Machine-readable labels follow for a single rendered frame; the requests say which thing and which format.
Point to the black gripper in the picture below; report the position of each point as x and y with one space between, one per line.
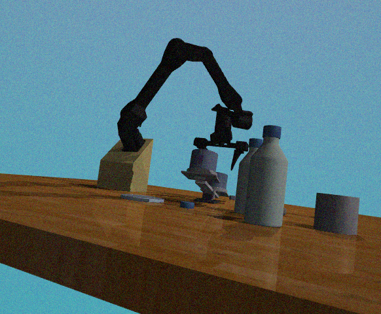
240 146

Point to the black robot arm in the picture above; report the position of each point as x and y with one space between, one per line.
175 55

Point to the small blue block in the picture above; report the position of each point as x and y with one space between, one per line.
187 204

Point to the grey bottle with dark blue cap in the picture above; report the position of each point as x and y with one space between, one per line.
267 181
243 174

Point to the grey round dish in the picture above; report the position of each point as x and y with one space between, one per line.
142 198

